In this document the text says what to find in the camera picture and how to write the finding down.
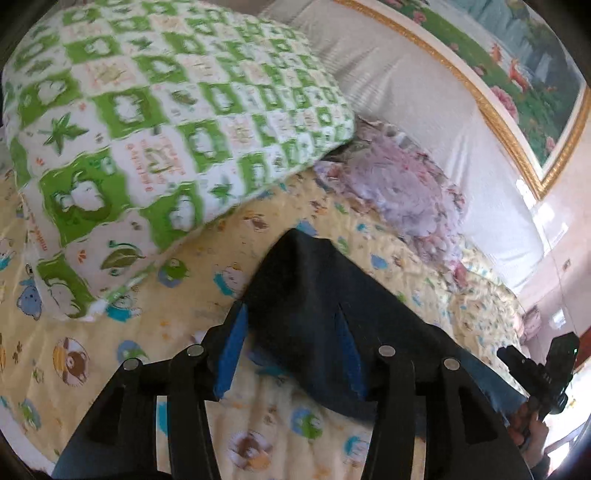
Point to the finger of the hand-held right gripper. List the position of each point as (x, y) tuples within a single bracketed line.
[(519, 364)]

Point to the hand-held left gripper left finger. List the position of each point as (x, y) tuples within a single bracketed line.
[(232, 353)]

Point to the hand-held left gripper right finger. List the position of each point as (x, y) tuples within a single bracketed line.
[(352, 362)]

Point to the dark navy pants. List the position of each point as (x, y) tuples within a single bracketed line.
[(314, 295)]

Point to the person's right hand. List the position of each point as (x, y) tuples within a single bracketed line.
[(531, 434)]

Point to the yellow cartoon printed bedsheet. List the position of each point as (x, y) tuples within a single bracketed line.
[(194, 286)]

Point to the purple floral pillow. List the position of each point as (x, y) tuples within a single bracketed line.
[(401, 194)]

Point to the green checkered printed pillow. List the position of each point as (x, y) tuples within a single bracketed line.
[(138, 138)]

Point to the grey padded headboard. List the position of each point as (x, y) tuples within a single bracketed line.
[(415, 87)]

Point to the gold framed landscape painting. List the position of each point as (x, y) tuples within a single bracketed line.
[(521, 60)]

